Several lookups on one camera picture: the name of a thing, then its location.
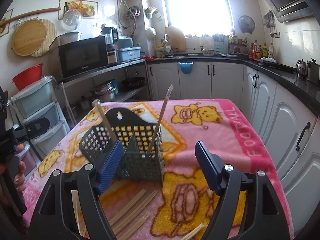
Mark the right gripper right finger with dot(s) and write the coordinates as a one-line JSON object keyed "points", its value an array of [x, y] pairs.
{"points": [[263, 217]]}

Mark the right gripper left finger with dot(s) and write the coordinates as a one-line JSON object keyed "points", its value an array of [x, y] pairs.
{"points": [[54, 216]]}

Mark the white kitchen base cabinets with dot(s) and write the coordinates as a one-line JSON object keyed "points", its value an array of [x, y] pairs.
{"points": [[282, 108]]}

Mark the person's left hand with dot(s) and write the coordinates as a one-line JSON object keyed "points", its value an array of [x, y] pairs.
{"points": [[19, 178]]}

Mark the grey plastic drawer unit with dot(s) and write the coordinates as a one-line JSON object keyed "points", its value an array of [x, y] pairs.
{"points": [[39, 100]]}

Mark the red plastic basin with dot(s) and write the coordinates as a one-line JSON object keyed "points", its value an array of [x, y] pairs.
{"points": [[28, 76]]}

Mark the pink bear-print blanket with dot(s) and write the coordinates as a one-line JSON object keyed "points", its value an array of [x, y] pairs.
{"points": [[185, 200]]}

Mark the round wooden cutting board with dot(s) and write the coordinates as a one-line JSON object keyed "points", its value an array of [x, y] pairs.
{"points": [[33, 37]]}

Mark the black microwave oven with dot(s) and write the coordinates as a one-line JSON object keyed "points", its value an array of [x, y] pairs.
{"points": [[81, 56]]}

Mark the stainless steel pots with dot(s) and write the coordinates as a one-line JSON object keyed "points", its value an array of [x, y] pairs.
{"points": [[105, 91]]}

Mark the black plastic utensil basket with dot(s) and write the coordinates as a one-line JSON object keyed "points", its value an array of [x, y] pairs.
{"points": [[135, 134]]}

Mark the grey dish tub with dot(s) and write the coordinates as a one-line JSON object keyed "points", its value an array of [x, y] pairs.
{"points": [[128, 54]]}

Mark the black blender jug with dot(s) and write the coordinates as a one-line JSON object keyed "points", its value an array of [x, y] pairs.
{"points": [[110, 34]]}

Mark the metal kettle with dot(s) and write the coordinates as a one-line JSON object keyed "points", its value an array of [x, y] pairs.
{"points": [[308, 70]]}

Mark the condiment bottles group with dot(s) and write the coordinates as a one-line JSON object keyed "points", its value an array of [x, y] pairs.
{"points": [[258, 51]]}

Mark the blue hanging bin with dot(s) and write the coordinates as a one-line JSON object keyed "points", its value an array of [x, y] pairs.
{"points": [[186, 67]]}

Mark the fruit picture on wall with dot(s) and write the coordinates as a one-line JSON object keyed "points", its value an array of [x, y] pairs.
{"points": [[88, 9]]}

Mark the wall ventilation fan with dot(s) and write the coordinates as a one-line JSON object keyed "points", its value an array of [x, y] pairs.
{"points": [[246, 24]]}

